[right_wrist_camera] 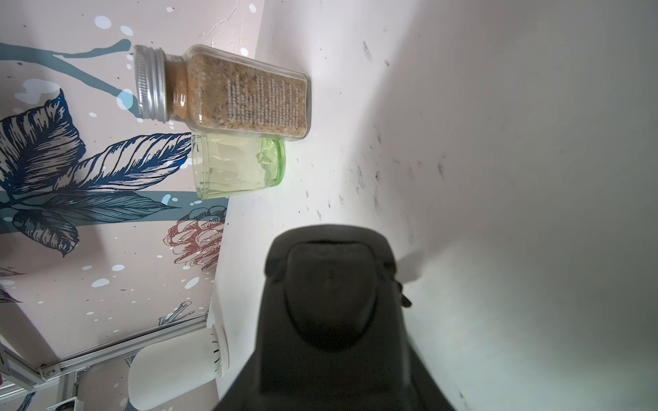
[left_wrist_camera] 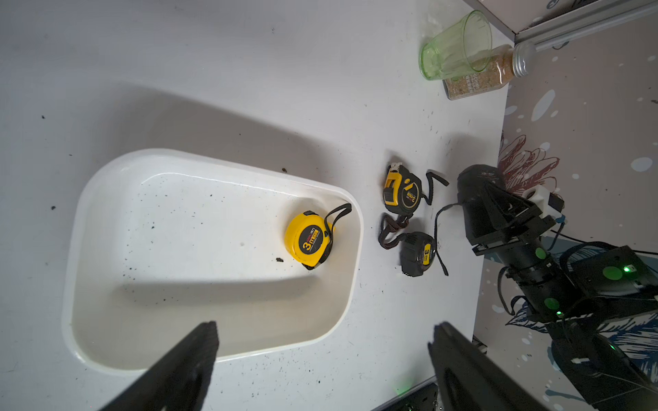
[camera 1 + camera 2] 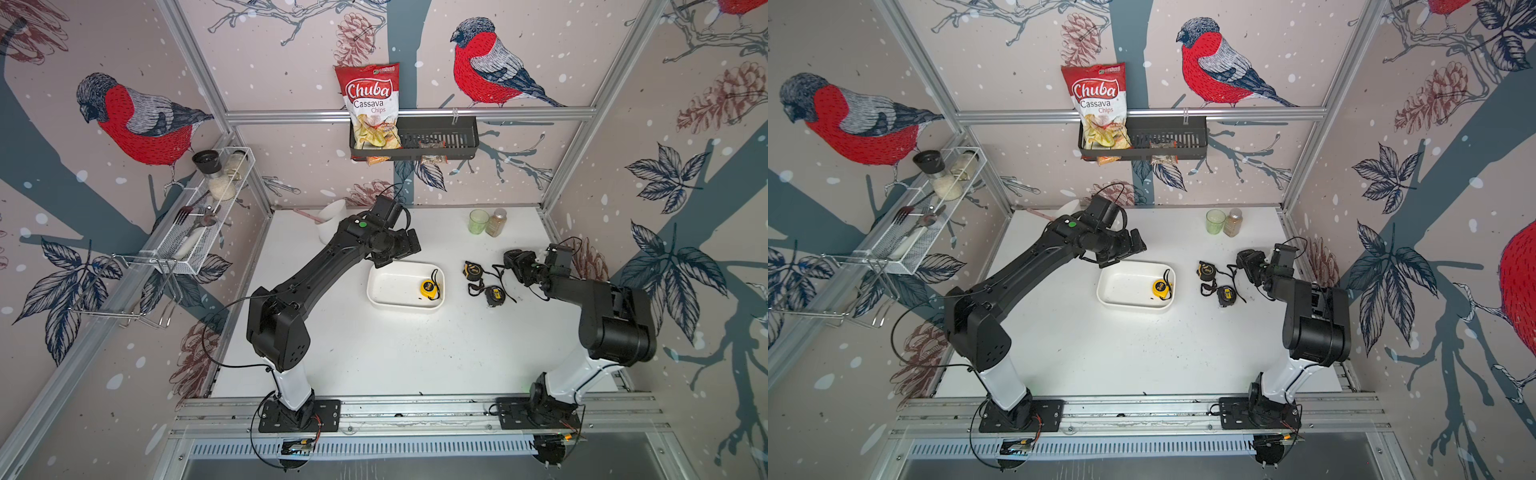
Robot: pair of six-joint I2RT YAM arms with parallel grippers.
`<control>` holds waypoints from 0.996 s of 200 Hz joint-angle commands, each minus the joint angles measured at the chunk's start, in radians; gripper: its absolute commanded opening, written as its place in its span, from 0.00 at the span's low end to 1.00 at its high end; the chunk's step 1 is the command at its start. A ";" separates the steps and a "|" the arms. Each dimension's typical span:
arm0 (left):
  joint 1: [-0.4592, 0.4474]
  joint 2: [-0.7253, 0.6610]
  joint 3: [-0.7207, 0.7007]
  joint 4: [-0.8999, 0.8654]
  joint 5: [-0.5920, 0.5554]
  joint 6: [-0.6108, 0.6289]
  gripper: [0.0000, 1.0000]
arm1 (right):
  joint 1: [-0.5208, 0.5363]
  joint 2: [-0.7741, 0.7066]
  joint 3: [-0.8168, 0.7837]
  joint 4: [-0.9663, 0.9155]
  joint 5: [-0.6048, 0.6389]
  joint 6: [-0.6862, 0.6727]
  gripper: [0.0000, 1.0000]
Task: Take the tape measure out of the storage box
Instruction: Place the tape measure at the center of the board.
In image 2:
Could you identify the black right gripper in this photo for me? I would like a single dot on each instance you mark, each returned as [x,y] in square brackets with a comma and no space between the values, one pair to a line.
[495,219]

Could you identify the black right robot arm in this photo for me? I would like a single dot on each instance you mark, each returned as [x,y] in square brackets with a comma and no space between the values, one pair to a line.
[574,294]

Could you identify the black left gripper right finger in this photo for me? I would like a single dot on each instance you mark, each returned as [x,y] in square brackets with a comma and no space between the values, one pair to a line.
[468,380]

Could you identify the black tape measure yellow label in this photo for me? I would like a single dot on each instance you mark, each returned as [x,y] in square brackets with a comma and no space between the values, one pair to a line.
[417,250]

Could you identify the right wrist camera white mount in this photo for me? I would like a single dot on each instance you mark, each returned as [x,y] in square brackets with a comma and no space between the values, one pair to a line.
[549,203]

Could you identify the spice jar silver lid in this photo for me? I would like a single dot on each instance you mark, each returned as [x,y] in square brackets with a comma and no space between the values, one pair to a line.
[505,64]

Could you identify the yellow 3m tape measure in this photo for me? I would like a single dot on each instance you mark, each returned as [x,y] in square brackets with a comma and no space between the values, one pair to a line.
[309,237]

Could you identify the white storage box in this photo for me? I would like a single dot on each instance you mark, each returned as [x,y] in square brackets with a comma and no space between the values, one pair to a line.
[164,240]

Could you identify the green glass cup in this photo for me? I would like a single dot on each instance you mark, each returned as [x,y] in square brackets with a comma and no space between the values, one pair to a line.
[460,50]

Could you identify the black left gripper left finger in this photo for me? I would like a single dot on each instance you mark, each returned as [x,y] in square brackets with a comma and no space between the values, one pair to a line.
[179,380]

